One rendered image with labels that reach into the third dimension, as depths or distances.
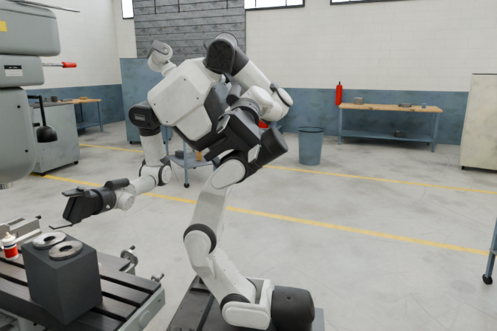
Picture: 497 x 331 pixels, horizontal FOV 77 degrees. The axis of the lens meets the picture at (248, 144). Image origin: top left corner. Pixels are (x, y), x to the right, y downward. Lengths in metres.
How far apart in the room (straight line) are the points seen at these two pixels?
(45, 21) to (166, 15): 8.75
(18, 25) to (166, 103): 0.50
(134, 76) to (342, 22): 4.96
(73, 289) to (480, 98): 5.99
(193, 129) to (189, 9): 8.50
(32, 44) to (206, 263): 1.01
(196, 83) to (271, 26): 7.54
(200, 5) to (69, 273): 8.75
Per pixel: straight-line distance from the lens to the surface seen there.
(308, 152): 5.62
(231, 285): 1.46
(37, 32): 1.30
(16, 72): 1.25
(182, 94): 1.14
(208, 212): 1.31
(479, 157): 6.42
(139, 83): 7.32
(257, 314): 1.46
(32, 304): 1.31
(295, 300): 1.47
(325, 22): 8.31
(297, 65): 8.36
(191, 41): 9.48
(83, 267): 1.11
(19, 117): 1.28
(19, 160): 1.30
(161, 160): 1.42
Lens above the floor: 1.69
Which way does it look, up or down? 14 degrees down
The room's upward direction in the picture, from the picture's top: straight up
